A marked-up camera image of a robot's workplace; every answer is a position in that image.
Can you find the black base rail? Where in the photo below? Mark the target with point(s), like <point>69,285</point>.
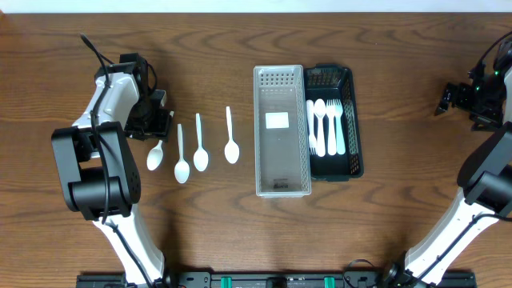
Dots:
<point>207,280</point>

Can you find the black plastic basket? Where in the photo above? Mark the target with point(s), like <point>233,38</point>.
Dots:
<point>331,82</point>

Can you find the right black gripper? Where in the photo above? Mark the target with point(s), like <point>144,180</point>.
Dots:
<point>466,100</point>

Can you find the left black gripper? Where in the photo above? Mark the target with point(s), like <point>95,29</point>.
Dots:
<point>151,129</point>

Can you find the white label in basket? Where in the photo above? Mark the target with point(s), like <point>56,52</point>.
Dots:
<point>277,120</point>

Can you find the clear plastic basket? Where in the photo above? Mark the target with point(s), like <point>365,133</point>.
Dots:
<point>282,160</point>

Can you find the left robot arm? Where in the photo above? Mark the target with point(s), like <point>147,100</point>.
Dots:
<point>99,176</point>

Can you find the white plastic fork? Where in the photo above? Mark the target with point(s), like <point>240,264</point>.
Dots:
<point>331,141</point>
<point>340,142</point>
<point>310,122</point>

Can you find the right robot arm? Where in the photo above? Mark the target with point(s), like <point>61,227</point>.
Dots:
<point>484,180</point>

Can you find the white plastic spoon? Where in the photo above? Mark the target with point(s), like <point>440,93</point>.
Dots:
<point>182,168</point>
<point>231,149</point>
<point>156,155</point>
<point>201,157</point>
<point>320,112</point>

